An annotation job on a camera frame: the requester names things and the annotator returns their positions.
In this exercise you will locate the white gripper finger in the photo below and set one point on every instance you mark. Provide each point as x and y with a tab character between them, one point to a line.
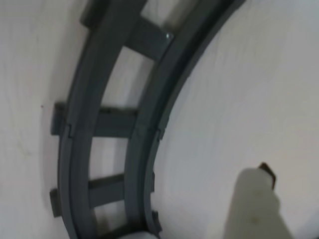
251	211

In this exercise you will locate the grey circular toy rail track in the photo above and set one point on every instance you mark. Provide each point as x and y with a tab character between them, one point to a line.
79	104

